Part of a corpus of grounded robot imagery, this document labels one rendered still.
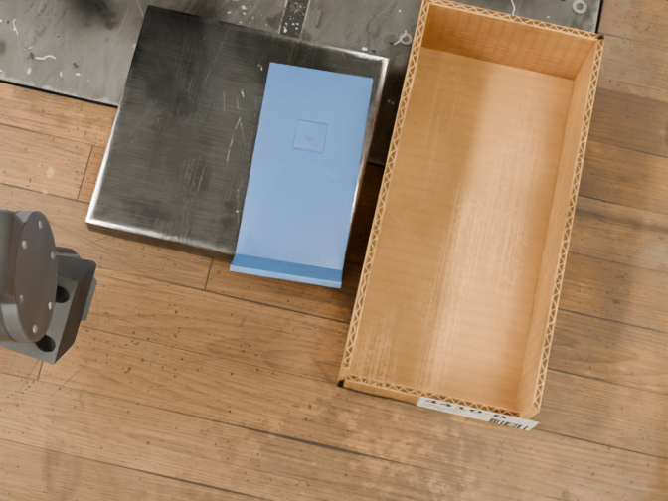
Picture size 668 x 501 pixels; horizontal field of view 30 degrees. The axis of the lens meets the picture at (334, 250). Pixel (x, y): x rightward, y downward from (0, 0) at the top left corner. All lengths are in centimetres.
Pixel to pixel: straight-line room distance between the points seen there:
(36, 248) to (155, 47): 34
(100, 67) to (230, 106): 10
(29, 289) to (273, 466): 30
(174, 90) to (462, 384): 27
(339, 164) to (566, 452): 24
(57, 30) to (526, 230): 35
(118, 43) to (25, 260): 37
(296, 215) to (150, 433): 17
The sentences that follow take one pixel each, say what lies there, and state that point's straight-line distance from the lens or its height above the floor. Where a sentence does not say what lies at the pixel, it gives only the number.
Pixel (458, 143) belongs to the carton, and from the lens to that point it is 86.
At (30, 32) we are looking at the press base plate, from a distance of 90.
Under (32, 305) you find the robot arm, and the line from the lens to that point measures 55.
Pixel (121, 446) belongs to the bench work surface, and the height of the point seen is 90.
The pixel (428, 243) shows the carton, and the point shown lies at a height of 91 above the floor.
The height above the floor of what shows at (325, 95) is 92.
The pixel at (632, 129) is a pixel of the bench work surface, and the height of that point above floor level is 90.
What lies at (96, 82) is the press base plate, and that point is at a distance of 88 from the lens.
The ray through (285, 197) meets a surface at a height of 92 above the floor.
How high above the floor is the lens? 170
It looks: 74 degrees down
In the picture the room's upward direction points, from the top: 9 degrees clockwise
